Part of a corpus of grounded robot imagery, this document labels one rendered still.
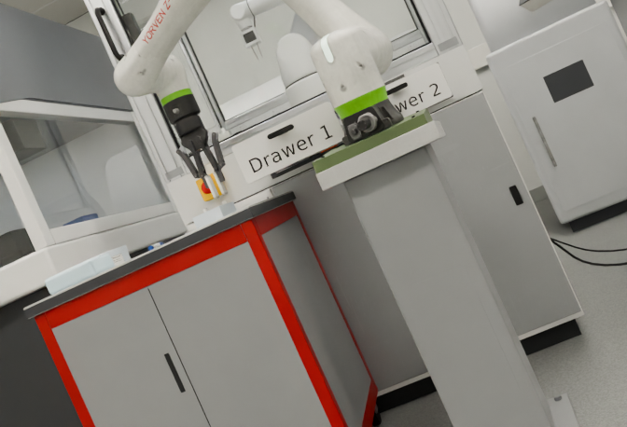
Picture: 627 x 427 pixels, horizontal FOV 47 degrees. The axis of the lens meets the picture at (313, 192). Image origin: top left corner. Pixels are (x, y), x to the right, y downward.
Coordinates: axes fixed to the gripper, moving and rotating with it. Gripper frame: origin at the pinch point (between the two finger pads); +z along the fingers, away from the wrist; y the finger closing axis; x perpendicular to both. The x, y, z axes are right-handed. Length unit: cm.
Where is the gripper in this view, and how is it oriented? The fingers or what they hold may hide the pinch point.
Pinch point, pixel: (215, 185)
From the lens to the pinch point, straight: 204.0
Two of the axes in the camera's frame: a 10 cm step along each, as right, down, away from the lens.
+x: 2.0, -0.9, 9.8
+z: 4.1, 9.1, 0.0
